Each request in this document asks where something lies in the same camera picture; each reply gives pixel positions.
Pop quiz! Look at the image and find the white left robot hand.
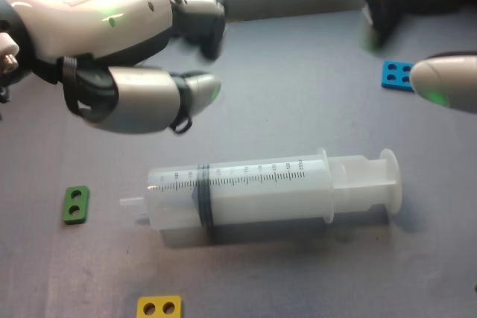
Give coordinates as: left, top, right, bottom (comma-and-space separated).
0, 0, 227, 136

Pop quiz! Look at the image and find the large clear plastic syringe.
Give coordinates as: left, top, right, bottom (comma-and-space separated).
119, 147, 404, 241

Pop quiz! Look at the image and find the blue four-hole block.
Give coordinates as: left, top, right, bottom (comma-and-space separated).
380, 60, 417, 92

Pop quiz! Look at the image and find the green two-hole block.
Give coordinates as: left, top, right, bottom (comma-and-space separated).
61, 186, 91, 226

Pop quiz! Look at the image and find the yellow two-hole block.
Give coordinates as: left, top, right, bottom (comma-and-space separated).
136, 295, 183, 318

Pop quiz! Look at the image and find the grey table cloth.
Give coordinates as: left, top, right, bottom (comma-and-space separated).
0, 8, 477, 318

